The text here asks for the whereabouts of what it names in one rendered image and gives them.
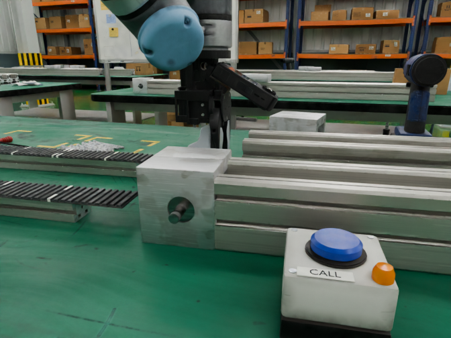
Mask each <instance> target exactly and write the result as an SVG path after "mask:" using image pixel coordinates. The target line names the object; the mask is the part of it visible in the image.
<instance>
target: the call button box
mask: <svg viewBox="0 0 451 338"><path fill-rule="evenodd" d="M316 231H318V230H310V229H297V228H288V230H287V236H286V244H285V259H284V268H283V286H282V298H281V319H280V332H279V336H280V338H391V332H390V331H391V329H392V328H393V321H394V318H395V310H396V306H397V299H398V295H399V289H398V286H397V284H396V281H394V284H392V285H390V286H385V285H381V284H378V283H376V282H375V281H374V280H373V279H372V278H371V276H372V269H373V268H374V266H375V265H376V264H377V263H378V262H386V263H387V260H386V258H385V255H384V253H383V251H382V249H381V246H380V244H379V241H378V239H377V237H375V236H373V235H361V234H355V236H357V237H358V238H359V239H360V240H361V242H362V244H363V248H362V255H361V256H360V257H359V258H358V259H356V260H352V261H348V262H339V261H334V260H329V259H326V258H323V257H321V256H319V255H317V254H316V253H315V252H314V251H313V250H312V249H311V246H310V242H311V235H312V234H313V233H315V232H316ZM353 234H354V233H353Z"/></svg>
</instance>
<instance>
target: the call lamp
mask: <svg viewBox="0 0 451 338"><path fill-rule="evenodd" d="M371 278H372V279H373V280H374V281H375V282H376V283H378V284H381V285H385V286H390V285H392V284H394V281H395V271H394V269H393V267H392V265H391V264H388V263H386V262H378V263H377V264H376V265H375V266H374V268H373V269H372V276H371Z"/></svg>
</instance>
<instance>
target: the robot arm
mask: <svg viewBox="0 0 451 338"><path fill-rule="evenodd" d="M100 1H101V2H102V3H103V4H104V5H105V6H106V7H107V8H108V9H109V10H110V12H112V14H114V15H115V16H116V18H118V20H120V22H122V23H123V24H124V25H125V26H126V27H127V29H128V30H129V31H130V32H131V33H132V34H133V35H134V36H135V37H136V39H137V40H138V45H139V48H140V50H141V52H142V53H143V54H144V55H145V57H146V59H147V60H148V61H149V63H151V65H153V66H155V67H156V68H158V69H161V70H165V71H176V70H181V87H178V90H176V91H174V101H175V116H176V122H183V123H187V125H199V124H200V123H208V124H209V125H205V126H203V127H202V128H201V130H200V137H199V139H198V141H197V142H195V143H192V144H190V145H189V146H188V147H189V148H215V149H228V150H229V149H230V127H231V115H230V114H231V106H232V104H231V93H230V90H231V89H233V90H235V91H236V92H238V93H240V94H241V95H243V96H244V97H246V98H247V99H249V100H251V101H252V102H253V104H255V105H256V106H257V107H259V108H261V109H262V110H264V111H266V110H267V111H271V110H272V109H273V108H274V106H275V105H276V103H277V101H278V95H276V92H274V91H273V90H272V89H271V88H269V87H267V86H265V85H263V86H262V85H260V84H258V83H257V82H255V81H254V80H252V79H251V78H249V77H247V76H246V75H244V74H242V73H241V72H239V71H238V70H236V69H235V68H233V67H231V66H230V65H228V64H226V63H225V62H219V58H231V50H228V48H231V47H232V0H100ZM205 63H207V64H206V65H205ZM205 66H206V68H205ZM177 99H178V100H179V115H178V102H177Z"/></svg>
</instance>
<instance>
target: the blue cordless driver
mask: <svg viewBox="0 0 451 338"><path fill-rule="evenodd" d="M447 69H448V68H447V64H446V61H445V60H444V59H443V58H442V57H441V56H439V55H437V54H418V55H416V56H413V57H411V58H410V59H409V60H407V62H406V63H405V64H404V68H403V74H404V77H405V78H406V79H407V80H408V81H409V82H406V85H405V86H406V87H410V92H409V100H408V105H407V113H406V118H405V126H399V125H398V126H396V127H395V132H393V133H391V134H390V135H402V136H418V137H432V134H430V133H429V132H428V131H427V130H426V129H425V123H426V119H427V114H428V105H429V100H430V88H433V87H434V85H436V84H438V83H439V82H441V81H442V80H443V79H444V77H445V75H446V73H447Z"/></svg>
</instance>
